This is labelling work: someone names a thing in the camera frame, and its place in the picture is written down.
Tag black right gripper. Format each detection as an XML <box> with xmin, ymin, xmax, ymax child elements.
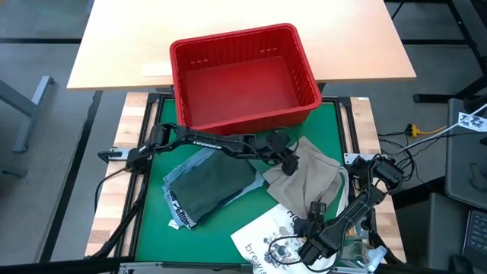
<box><xmin>292</xmin><ymin>201</ymin><xmax>345</xmax><ymax>267</ymax></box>

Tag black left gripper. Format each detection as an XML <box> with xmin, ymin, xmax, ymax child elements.
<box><xmin>243</xmin><ymin>129</ymin><xmax>301</xmax><ymax>177</ymax></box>

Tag khaki garment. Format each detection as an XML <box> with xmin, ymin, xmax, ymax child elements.
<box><xmin>262</xmin><ymin>135</ymin><xmax>343</xmax><ymax>220</ymax></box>

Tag white printed t-shirt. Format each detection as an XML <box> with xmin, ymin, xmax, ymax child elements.
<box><xmin>231</xmin><ymin>167</ymin><xmax>349</xmax><ymax>274</ymax></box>

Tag dark green garment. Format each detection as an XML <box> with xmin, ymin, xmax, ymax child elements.
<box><xmin>170</xmin><ymin>151</ymin><xmax>256</xmax><ymax>224</ymax></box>

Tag light blue denim jeans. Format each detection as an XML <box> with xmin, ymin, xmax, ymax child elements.
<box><xmin>162</xmin><ymin>147</ymin><xmax>266</xmax><ymax>230</ymax></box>

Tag navy Puma t-shirt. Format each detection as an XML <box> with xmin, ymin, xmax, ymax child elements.
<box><xmin>164</xmin><ymin>190</ymin><xmax>197</xmax><ymax>229</ymax></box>

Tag red fabric laundry bin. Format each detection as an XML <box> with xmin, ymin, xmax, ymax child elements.
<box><xmin>169</xmin><ymin>22</ymin><xmax>323</xmax><ymax>137</ymax></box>

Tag orange label sanitizer bottle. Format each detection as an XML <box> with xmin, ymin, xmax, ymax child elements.
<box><xmin>348</xmin><ymin>223</ymin><xmax>373</xmax><ymax>241</ymax></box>

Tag clear spray bottle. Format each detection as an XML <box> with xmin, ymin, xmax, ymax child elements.
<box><xmin>340</xmin><ymin>241</ymin><xmax>388</xmax><ymax>272</ymax></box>

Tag dark grey cabinet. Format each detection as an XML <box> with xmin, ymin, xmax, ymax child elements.
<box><xmin>395</xmin><ymin>192</ymin><xmax>469</xmax><ymax>274</ymax></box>

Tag black computer mouse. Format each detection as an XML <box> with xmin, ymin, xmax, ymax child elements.
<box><xmin>448</xmin><ymin>254</ymin><xmax>475</xmax><ymax>274</ymax></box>

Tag white label strip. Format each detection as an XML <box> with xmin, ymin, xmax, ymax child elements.
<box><xmin>139</xmin><ymin>62</ymin><xmax>174</xmax><ymax>78</ymax></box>

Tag laptop keyboard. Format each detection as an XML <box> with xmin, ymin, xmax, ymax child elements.
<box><xmin>462</xmin><ymin>209</ymin><xmax>487</xmax><ymax>263</ymax></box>

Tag grey plastic case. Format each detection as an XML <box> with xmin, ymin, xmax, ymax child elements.
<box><xmin>444</xmin><ymin>97</ymin><xmax>487</xmax><ymax>210</ymax></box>

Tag black stand strut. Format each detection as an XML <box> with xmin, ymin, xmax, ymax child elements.
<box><xmin>0</xmin><ymin>186</ymin><xmax>148</xmax><ymax>274</ymax></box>

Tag white patterned tag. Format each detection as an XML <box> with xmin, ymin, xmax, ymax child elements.
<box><xmin>403</xmin><ymin>102</ymin><xmax>487</xmax><ymax>153</ymax></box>

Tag light wooden desk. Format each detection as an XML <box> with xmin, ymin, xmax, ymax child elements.
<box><xmin>67</xmin><ymin>0</ymin><xmax>418</xmax><ymax>91</ymax></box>

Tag black metal desk leg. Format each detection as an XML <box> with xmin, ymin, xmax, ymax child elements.
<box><xmin>384</xmin><ymin>0</ymin><xmax>487</xmax><ymax>104</ymax></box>

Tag grey metal desk leg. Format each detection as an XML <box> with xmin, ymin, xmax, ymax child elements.
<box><xmin>0</xmin><ymin>75</ymin><xmax>56</xmax><ymax>153</ymax></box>

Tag black metal table frame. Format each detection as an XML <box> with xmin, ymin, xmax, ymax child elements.
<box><xmin>113</xmin><ymin>93</ymin><xmax>381</xmax><ymax>274</ymax></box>

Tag black cable bundle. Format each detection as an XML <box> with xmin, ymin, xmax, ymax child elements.
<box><xmin>378</xmin><ymin>131</ymin><xmax>419</xmax><ymax>180</ymax></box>

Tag yellow plug cable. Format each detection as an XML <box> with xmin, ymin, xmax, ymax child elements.
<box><xmin>405</xmin><ymin>123</ymin><xmax>450</xmax><ymax>138</ymax></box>

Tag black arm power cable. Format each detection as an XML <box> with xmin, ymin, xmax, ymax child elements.
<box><xmin>94</xmin><ymin>167</ymin><xmax>129</xmax><ymax>214</ymax></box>

